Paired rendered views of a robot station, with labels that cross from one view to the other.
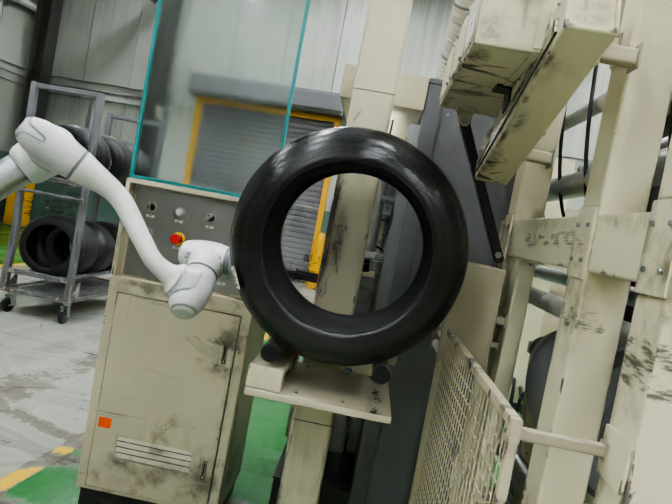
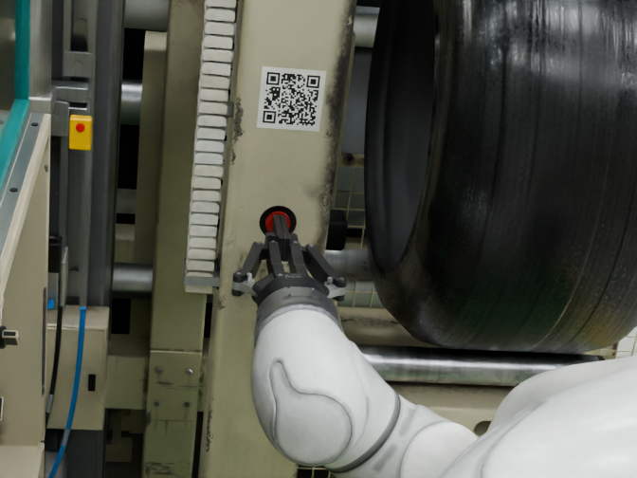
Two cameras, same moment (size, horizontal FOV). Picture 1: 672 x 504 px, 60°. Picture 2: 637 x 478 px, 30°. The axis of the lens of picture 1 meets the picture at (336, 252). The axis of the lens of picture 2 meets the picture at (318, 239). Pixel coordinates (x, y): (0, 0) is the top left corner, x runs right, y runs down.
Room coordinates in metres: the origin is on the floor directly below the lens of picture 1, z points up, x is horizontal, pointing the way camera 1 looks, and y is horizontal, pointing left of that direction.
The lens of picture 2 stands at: (2.08, 1.35, 1.66)
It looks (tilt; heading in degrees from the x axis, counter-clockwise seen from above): 25 degrees down; 258
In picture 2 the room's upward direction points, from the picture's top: 7 degrees clockwise
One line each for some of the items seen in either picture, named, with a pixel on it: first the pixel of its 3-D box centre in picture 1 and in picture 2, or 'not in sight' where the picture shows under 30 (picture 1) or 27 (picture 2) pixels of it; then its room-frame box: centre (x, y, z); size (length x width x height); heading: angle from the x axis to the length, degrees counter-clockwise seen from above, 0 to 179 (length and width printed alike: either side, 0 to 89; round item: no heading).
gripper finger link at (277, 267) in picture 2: not in sight; (275, 270); (1.87, 0.17, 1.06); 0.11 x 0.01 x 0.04; 88
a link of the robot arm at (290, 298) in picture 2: (236, 262); (297, 333); (1.86, 0.31, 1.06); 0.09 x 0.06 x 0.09; 177
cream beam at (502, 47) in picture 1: (506, 60); not in sight; (1.45, -0.32, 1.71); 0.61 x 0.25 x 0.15; 177
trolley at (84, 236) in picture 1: (89, 206); not in sight; (5.37, 2.31, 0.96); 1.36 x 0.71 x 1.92; 170
